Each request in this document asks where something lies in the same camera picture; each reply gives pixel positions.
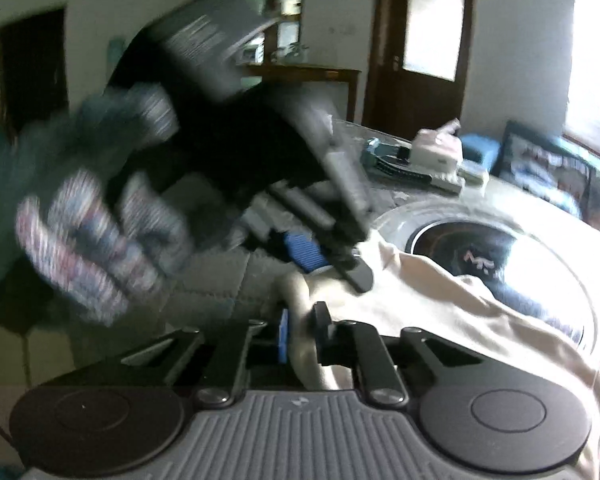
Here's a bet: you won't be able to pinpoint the cream beige garment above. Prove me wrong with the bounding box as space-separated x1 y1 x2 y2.
277 231 600 479

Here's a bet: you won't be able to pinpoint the gloved left hand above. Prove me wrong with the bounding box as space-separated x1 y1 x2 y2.
0 84 193 326

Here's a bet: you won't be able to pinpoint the dark wooden console table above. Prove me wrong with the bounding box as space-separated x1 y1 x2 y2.
242 63 361 122

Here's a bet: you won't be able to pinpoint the pink tissue box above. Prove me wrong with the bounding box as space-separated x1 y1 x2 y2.
408 118 464 174

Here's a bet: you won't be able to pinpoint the dark wooden display shelf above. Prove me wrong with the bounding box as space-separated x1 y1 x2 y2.
194 0 307 68

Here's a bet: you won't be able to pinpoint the small flat packets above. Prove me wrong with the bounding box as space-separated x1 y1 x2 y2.
457 160 490 188

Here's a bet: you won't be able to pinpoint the round black induction plate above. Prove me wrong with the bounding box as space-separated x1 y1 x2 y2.
374 198 596 350

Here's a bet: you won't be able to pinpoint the blue folded cushion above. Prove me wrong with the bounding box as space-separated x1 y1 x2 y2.
460 133 501 172

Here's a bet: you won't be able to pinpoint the dark door with glass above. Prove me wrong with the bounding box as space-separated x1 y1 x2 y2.
363 0 474 140

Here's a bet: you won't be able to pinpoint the left butterfly pillow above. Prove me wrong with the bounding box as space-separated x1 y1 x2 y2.
500 134 591 219

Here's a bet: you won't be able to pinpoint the dark green sofa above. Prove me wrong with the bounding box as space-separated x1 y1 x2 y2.
494 120 600 231

